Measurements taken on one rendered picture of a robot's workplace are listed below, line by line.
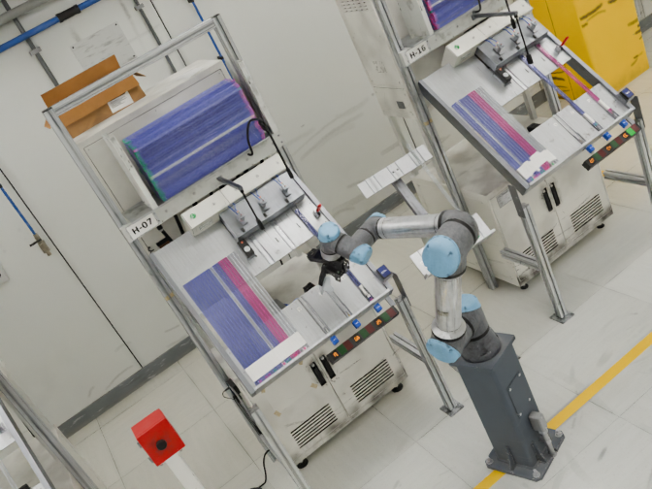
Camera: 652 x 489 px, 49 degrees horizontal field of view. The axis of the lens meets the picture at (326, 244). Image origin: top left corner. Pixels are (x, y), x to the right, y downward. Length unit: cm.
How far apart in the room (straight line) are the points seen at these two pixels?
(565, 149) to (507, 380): 116
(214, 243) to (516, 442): 142
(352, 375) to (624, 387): 115
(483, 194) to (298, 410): 133
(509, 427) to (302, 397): 94
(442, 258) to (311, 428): 143
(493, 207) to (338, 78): 174
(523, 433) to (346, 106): 275
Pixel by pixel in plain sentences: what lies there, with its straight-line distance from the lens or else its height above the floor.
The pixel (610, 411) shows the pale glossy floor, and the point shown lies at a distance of 312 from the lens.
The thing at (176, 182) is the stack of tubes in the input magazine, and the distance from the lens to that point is 291.
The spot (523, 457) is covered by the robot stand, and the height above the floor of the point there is 7.
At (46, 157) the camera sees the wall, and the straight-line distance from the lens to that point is 434.
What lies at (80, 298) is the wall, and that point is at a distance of 453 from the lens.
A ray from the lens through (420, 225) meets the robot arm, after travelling 236.
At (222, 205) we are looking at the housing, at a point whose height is 125.
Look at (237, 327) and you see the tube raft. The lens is 283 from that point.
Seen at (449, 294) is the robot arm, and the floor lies 96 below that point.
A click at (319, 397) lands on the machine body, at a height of 28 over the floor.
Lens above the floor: 221
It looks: 26 degrees down
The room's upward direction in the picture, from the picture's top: 27 degrees counter-clockwise
